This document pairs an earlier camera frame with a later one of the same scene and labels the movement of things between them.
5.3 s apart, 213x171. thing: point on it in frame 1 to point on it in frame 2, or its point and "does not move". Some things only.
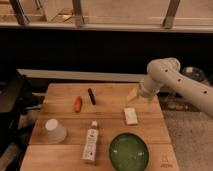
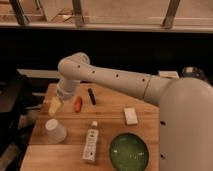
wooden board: [79, 122] does not move
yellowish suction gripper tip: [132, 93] to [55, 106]
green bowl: [128, 152] does not move
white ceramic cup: [56, 131] does not move
